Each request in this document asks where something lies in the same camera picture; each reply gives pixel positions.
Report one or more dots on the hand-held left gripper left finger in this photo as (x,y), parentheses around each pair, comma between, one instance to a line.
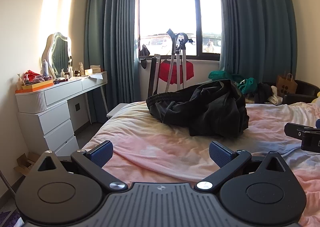
(102,153)

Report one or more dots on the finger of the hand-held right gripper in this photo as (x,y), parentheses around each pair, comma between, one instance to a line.
(292,130)

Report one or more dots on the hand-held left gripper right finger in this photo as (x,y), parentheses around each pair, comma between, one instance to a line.
(221,154)

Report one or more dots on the black pants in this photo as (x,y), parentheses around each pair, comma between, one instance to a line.
(212,107)

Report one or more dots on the white garment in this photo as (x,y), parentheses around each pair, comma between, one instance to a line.
(275,97)

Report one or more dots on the yellow cushion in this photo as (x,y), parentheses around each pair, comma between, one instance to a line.
(316,98)

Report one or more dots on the dark armchair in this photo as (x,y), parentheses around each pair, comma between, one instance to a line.
(303,89)

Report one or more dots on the white stool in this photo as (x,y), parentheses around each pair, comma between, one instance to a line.
(115,111)

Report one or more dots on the brown paper bag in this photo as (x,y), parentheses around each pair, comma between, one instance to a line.
(285,86)

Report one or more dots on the black garment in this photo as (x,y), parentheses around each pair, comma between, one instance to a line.
(262,92)

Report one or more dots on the white dressing table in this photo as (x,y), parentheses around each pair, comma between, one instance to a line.
(57,119)

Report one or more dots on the green garment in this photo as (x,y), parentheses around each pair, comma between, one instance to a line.
(250,84)

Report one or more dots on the cardboard box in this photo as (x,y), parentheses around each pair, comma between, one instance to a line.
(22,165)

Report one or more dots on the tissue box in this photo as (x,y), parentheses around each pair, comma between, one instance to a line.
(92,71)

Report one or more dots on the group of cosmetic bottles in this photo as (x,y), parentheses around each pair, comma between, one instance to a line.
(72,72)

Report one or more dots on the red cloth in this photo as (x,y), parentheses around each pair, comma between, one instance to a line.
(190,69)

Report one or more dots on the black folded board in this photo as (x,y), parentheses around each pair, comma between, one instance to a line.
(152,77)

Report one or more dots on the orange box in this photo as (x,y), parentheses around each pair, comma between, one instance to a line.
(37,86)

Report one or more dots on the garment steamer stand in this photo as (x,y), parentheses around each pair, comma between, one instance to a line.
(184,67)

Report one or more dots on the grey metal pole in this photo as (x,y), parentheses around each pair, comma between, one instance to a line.
(7,183)

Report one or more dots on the white spray bottle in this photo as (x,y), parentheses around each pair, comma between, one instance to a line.
(45,69)

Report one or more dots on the red pouch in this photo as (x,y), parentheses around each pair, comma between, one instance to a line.
(31,73)

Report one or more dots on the wavy vanity mirror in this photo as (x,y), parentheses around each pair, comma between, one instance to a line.
(60,54)

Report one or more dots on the white pump bottle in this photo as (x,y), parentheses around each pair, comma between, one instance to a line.
(19,83)

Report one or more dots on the teal curtain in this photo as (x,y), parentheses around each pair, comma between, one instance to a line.
(250,29)
(110,42)

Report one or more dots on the black hanging item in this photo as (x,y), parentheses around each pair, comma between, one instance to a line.
(145,51)

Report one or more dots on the dark framed window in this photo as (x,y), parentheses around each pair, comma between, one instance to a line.
(170,12)

